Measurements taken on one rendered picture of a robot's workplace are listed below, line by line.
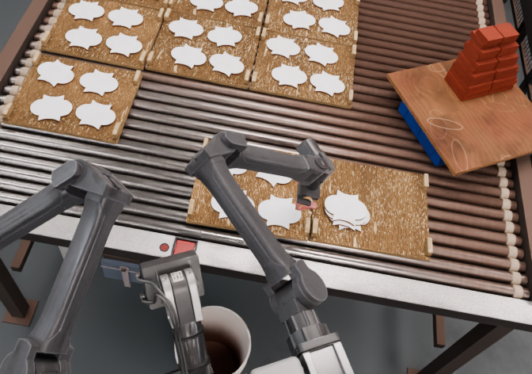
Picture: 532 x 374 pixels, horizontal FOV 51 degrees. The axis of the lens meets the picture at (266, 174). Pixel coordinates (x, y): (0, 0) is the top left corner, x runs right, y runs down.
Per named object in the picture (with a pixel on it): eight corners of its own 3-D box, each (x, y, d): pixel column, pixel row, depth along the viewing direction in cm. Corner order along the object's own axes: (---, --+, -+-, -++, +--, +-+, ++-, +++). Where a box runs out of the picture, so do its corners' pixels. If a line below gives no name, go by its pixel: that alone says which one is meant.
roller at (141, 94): (506, 173, 220) (511, 166, 216) (15, 80, 216) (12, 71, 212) (504, 162, 223) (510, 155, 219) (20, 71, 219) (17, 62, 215)
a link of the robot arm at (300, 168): (201, 173, 131) (229, 145, 126) (193, 154, 134) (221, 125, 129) (308, 190, 164) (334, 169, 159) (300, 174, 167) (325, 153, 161)
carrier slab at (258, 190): (307, 242, 186) (308, 239, 185) (185, 223, 185) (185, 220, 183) (313, 158, 206) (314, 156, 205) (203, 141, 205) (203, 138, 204)
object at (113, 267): (142, 291, 195) (139, 269, 180) (104, 284, 195) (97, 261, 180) (151, 262, 201) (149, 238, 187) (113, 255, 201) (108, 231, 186)
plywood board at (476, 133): (561, 144, 212) (564, 141, 210) (453, 176, 197) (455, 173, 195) (487, 54, 237) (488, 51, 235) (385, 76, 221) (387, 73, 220)
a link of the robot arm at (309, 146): (299, 185, 161) (321, 168, 157) (279, 153, 164) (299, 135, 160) (319, 182, 171) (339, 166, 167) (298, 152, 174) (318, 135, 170)
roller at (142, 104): (507, 183, 217) (513, 176, 213) (10, 89, 213) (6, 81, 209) (506, 173, 220) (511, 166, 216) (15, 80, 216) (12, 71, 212)
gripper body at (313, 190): (298, 196, 171) (308, 184, 165) (300, 169, 177) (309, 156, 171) (317, 201, 173) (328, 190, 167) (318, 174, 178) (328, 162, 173)
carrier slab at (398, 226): (429, 261, 188) (431, 259, 186) (309, 242, 186) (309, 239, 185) (424, 177, 208) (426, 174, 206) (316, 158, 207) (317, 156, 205)
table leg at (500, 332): (433, 398, 253) (528, 337, 183) (407, 394, 253) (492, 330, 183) (432, 372, 260) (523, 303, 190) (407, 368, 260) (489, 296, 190)
